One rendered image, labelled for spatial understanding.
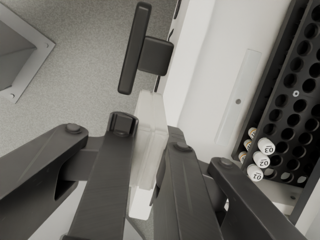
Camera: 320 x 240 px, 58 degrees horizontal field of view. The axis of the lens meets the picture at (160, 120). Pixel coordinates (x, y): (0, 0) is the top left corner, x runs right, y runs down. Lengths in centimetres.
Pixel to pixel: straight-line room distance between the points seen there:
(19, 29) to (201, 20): 105
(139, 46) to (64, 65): 98
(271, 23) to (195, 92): 10
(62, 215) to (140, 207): 120
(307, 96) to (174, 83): 13
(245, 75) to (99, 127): 98
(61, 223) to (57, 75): 68
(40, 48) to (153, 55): 99
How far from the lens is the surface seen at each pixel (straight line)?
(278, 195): 35
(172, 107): 23
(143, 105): 15
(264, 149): 28
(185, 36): 22
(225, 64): 32
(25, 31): 122
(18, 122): 133
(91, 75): 119
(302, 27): 27
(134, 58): 23
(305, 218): 30
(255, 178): 29
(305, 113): 29
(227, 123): 33
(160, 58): 23
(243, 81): 32
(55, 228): 151
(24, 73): 125
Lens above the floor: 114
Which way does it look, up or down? 70 degrees down
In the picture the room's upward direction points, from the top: 174 degrees clockwise
